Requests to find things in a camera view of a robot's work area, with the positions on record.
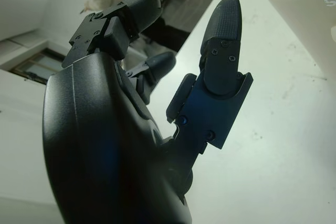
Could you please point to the dark framed window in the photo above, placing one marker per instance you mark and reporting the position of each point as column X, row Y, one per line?
column 36, row 66

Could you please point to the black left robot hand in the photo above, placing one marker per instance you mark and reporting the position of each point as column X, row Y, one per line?
column 105, row 155

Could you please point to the white two-slot toaster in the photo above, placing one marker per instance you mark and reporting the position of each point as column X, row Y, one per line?
column 302, row 11

